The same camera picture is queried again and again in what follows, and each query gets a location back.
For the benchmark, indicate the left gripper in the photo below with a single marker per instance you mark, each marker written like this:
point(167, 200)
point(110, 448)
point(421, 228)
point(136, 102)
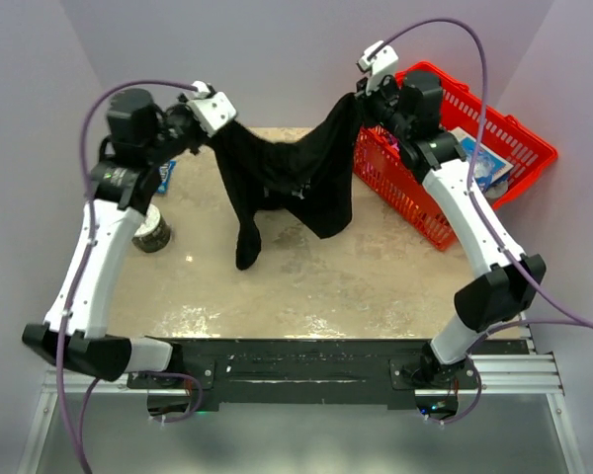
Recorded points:
point(184, 108)

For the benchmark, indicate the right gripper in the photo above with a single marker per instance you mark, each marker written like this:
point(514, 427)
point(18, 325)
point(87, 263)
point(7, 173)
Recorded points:
point(388, 85)

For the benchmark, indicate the black printed t-shirt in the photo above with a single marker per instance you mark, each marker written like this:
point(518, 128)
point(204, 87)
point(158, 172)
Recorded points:
point(311, 177)

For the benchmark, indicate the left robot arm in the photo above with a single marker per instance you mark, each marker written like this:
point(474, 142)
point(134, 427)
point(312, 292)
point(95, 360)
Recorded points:
point(118, 192)

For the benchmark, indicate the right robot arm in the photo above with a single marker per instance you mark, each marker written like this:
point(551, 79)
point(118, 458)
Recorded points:
point(504, 275)

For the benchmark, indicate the blue candy packet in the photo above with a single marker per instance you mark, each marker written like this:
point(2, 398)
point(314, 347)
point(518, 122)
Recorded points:
point(166, 171)

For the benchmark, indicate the dark cup white lid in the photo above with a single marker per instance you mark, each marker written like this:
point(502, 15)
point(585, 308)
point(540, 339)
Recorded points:
point(154, 233)

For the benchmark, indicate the blue plastic package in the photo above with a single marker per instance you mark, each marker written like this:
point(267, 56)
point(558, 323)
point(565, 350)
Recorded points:
point(486, 166)

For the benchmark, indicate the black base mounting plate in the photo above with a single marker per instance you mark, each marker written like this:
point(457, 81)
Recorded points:
point(200, 375)

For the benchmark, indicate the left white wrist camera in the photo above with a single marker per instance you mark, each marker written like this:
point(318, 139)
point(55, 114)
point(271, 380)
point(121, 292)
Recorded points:
point(212, 109)

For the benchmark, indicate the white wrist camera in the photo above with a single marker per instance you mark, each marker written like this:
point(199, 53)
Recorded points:
point(376, 63)
point(212, 109)

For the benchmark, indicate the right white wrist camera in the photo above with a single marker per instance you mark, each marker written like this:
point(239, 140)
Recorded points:
point(376, 63)

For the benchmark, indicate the aluminium rail frame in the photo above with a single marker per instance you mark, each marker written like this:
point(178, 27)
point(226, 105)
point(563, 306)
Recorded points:
point(512, 367)

